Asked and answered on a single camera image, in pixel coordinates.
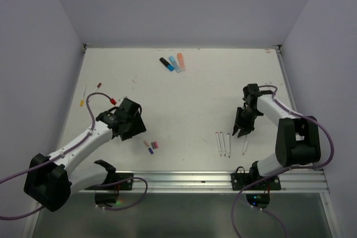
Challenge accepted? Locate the black blue highlighter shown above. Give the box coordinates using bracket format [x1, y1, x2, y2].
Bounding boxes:
[159, 57, 174, 71]

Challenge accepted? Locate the peach capped pen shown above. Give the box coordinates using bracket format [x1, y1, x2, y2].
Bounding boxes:
[242, 136, 249, 155]

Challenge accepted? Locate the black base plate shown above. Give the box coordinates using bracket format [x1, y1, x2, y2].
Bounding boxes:
[230, 172, 282, 191]
[86, 172, 134, 191]

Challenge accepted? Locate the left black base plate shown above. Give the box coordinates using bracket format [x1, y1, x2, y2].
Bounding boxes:
[86, 172, 134, 191]

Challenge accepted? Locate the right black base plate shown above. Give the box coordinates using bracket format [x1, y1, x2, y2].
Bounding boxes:
[230, 172, 282, 191]

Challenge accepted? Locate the blue pen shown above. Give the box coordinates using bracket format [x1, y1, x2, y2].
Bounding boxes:
[226, 133, 231, 158]

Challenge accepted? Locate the aluminium mounting rail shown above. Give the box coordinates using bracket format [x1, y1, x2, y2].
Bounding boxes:
[69, 167, 329, 195]

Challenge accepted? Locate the orange highlighter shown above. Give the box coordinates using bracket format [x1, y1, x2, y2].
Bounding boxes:
[177, 53, 186, 71]

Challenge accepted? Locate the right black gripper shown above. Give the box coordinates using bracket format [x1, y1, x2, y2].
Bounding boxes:
[233, 106, 261, 136]

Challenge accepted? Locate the yellow capped pen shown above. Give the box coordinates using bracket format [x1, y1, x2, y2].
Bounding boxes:
[80, 85, 87, 107]

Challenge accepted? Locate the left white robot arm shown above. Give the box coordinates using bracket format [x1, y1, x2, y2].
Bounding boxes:
[24, 98, 146, 212]

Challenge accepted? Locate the grey pen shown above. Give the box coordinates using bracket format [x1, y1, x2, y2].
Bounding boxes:
[219, 132, 226, 156]

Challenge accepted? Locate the pink pen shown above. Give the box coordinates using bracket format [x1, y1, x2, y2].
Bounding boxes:
[215, 132, 222, 156]

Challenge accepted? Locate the light blue highlighter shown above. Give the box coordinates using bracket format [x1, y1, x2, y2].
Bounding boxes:
[169, 56, 181, 73]

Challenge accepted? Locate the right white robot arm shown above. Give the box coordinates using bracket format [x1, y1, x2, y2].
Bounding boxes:
[233, 84, 321, 189]

